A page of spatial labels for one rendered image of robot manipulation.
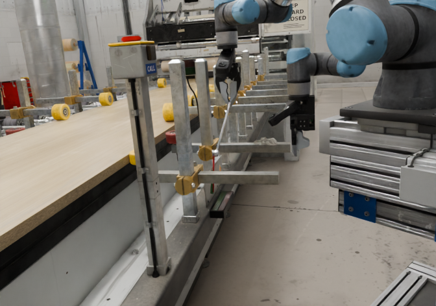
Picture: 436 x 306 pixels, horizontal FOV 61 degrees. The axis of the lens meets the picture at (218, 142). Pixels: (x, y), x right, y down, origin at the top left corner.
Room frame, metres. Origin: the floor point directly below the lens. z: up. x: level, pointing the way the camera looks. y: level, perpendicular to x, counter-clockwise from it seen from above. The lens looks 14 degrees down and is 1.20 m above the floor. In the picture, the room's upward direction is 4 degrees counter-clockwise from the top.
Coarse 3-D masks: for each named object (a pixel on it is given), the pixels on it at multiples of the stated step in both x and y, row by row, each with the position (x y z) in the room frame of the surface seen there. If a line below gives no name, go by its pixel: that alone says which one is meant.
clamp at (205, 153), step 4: (216, 140) 1.31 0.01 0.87; (212, 144) 1.26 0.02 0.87; (216, 144) 1.29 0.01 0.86; (200, 148) 1.23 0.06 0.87; (204, 148) 1.23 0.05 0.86; (208, 148) 1.22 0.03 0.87; (212, 148) 1.24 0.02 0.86; (200, 152) 1.23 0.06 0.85; (204, 152) 1.23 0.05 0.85; (208, 152) 1.22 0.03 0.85; (200, 156) 1.23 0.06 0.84; (204, 156) 1.22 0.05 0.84; (208, 156) 1.22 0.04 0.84; (212, 156) 1.24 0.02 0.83; (204, 160) 1.22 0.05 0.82; (208, 160) 1.22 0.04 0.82
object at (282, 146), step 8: (192, 144) 1.32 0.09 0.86; (200, 144) 1.31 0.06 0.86; (224, 144) 1.29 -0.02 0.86; (232, 144) 1.28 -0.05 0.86; (240, 144) 1.27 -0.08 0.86; (248, 144) 1.26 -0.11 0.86; (280, 144) 1.23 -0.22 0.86; (288, 144) 1.23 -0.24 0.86; (176, 152) 1.32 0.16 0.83; (224, 152) 1.28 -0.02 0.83; (232, 152) 1.27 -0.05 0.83; (240, 152) 1.27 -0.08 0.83
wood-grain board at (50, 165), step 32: (160, 96) 2.58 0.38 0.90; (32, 128) 1.66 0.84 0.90; (64, 128) 1.60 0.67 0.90; (96, 128) 1.55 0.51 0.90; (128, 128) 1.50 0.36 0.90; (160, 128) 1.45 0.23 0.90; (0, 160) 1.13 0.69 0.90; (32, 160) 1.10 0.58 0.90; (64, 160) 1.08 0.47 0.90; (96, 160) 1.05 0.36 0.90; (128, 160) 1.09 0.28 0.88; (0, 192) 0.83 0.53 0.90; (32, 192) 0.82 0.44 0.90; (64, 192) 0.80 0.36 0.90; (0, 224) 0.65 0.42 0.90; (32, 224) 0.68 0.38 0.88
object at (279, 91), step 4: (212, 92) 2.07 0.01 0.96; (248, 92) 2.01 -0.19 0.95; (252, 92) 2.01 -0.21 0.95; (256, 92) 2.00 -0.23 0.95; (260, 92) 2.00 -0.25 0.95; (264, 92) 1.99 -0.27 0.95; (268, 92) 1.99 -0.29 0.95; (272, 92) 1.98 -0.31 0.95; (276, 92) 1.97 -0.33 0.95; (280, 92) 1.97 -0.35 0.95; (284, 92) 1.97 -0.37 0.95; (212, 96) 2.06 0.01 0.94; (248, 96) 2.01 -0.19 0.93
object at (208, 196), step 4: (220, 156) 1.34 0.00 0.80; (220, 160) 1.33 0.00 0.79; (216, 164) 1.27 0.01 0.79; (220, 164) 1.33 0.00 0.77; (212, 168) 1.21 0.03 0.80; (216, 168) 1.27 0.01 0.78; (204, 184) 1.11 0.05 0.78; (208, 184) 1.15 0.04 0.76; (216, 184) 1.25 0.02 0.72; (204, 188) 1.11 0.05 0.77; (208, 188) 1.15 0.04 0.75; (216, 188) 1.25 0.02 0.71; (204, 192) 1.11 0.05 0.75; (208, 192) 1.14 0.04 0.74; (208, 196) 1.14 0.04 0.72; (212, 196) 1.19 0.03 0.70; (208, 200) 1.13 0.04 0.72
